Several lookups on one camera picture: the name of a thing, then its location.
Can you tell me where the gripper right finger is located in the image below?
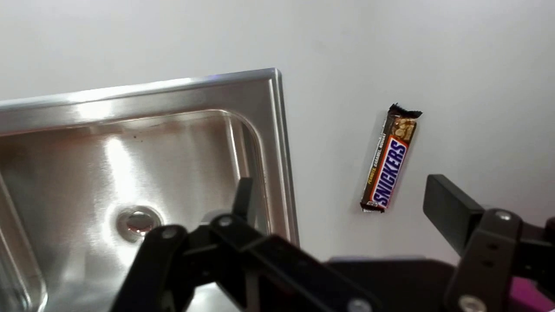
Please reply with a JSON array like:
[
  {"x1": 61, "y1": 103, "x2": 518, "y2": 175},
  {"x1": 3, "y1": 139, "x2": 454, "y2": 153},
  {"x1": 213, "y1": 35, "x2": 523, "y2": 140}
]
[{"x1": 423, "y1": 174, "x2": 555, "y2": 312}]

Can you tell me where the brown candy bar packet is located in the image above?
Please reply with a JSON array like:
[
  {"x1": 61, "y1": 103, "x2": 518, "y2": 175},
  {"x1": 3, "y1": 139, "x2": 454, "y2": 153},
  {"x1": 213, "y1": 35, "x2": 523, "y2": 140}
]
[{"x1": 360, "y1": 103, "x2": 423, "y2": 213}]

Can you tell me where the stainless steel sink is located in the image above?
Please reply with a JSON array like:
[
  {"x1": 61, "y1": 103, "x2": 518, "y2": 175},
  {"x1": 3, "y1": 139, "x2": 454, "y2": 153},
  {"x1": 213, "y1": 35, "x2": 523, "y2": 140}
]
[{"x1": 0, "y1": 68, "x2": 300, "y2": 312}]

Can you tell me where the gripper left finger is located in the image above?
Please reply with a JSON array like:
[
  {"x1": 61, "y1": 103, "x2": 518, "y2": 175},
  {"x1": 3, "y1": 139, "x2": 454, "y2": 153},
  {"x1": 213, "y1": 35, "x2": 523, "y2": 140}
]
[{"x1": 109, "y1": 177, "x2": 382, "y2": 312}]

